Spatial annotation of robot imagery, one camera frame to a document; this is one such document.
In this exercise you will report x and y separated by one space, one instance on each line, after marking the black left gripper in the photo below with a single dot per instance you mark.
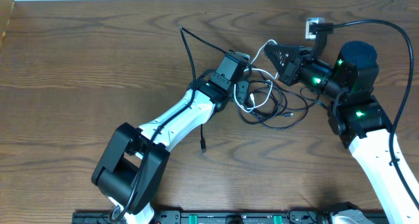
244 87

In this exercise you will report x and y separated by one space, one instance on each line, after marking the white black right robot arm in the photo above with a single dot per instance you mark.
355 115

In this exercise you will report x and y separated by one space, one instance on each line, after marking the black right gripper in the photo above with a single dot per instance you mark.
292 68

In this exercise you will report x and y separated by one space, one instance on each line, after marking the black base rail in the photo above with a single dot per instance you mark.
344 212

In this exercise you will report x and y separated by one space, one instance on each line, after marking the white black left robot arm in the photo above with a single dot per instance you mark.
132 165

